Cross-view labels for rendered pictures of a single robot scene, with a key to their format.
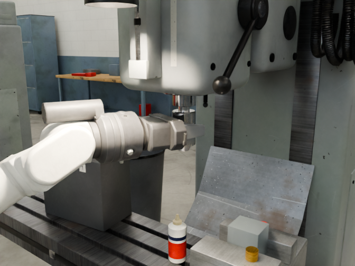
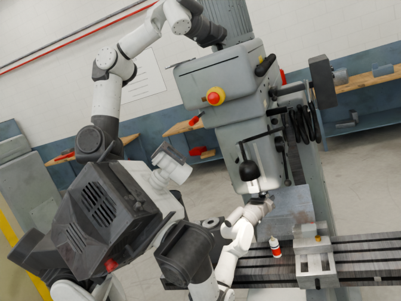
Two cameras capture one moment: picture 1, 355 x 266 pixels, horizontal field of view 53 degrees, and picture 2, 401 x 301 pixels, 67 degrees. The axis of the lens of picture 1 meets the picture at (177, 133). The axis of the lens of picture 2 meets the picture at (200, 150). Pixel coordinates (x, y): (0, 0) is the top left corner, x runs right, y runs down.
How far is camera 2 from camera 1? 0.79 m
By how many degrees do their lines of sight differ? 13
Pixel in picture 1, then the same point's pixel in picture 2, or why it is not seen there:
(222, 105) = not seen: hidden behind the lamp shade
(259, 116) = not seen: hidden behind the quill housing
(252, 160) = (277, 192)
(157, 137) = (264, 210)
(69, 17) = (28, 114)
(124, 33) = (234, 174)
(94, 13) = (51, 104)
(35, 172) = (243, 248)
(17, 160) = (236, 246)
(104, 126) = (249, 217)
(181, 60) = (269, 179)
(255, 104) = not seen: hidden behind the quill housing
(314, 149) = (305, 176)
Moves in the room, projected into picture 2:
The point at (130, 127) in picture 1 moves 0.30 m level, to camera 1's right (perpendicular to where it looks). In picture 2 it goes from (256, 212) to (317, 182)
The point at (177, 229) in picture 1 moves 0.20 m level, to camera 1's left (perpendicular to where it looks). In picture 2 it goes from (275, 242) to (237, 263)
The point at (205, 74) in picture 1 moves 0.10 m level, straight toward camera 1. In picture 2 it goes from (279, 181) to (293, 189)
